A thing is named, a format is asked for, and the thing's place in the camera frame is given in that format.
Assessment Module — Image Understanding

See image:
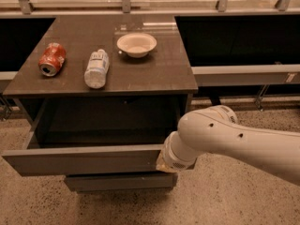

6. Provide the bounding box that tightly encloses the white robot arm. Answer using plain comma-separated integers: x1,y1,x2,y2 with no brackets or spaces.
156,105,300,185

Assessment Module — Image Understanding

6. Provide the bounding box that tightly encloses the dark grey cabinet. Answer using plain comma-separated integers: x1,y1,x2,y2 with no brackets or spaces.
1,16,197,192

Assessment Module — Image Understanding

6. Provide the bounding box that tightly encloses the grey window ledge bench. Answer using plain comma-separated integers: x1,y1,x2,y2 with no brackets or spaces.
190,63,300,111

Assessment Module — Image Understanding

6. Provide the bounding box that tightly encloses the red crushed soda can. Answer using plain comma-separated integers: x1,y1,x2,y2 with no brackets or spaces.
38,42,67,77

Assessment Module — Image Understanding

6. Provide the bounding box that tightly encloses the grey drawer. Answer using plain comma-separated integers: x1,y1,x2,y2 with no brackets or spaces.
65,172,177,193
3,97,188,176

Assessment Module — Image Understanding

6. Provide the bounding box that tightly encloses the clear plastic water bottle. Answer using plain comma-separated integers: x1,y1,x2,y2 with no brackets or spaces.
84,49,110,89

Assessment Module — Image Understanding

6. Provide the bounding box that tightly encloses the white bowl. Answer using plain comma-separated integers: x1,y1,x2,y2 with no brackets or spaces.
117,33,158,58

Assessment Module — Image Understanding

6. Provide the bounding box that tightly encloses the grey top drawer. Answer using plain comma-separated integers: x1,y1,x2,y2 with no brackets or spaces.
3,97,188,176

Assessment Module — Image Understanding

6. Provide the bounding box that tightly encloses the grey lower drawer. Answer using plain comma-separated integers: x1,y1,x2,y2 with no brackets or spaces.
65,172,177,193

